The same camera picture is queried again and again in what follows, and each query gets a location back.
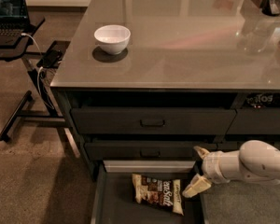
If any doritos chip bag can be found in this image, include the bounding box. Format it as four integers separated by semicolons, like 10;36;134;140
245;93;280;108

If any black smartphone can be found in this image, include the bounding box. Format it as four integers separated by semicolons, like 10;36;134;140
36;49;63;68

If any white charging cable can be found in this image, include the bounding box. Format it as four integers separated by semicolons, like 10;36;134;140
20;32;55;110

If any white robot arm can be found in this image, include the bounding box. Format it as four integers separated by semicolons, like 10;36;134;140
182;140;280;198

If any brown sea salt chip bag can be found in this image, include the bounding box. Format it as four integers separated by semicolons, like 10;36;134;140
132;174;184;216

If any middle right dark drawer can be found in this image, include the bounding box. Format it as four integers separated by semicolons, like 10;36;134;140
217;140;280;161

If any white ceramic bowl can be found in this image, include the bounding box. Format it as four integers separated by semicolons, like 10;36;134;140
94;24;131;55

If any black rolling laptop stand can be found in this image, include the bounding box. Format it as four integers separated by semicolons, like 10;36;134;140
0;15;71;143

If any open bottom left drawer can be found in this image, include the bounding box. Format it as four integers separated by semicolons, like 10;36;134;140
91;161;208;224

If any black laptop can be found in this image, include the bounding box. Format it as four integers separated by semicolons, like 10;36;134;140
0;0;30;48

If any dark drawer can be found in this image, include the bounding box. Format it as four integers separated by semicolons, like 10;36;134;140
227;108;280;135
217;140;280;161
85;141;217;161
71;107;236;135

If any top left dark drawer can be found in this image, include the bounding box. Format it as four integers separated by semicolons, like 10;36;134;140
71;107;236;135

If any grey kitchen island counter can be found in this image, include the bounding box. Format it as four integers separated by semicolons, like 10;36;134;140
51;0;280;91

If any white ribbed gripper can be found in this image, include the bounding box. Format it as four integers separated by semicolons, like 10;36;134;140
182;146;240;198

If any middle left dark drawer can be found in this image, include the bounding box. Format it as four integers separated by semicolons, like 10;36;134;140
85;141;217;161

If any top right dark drawer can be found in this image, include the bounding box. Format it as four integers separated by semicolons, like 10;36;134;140
227;108;280;135

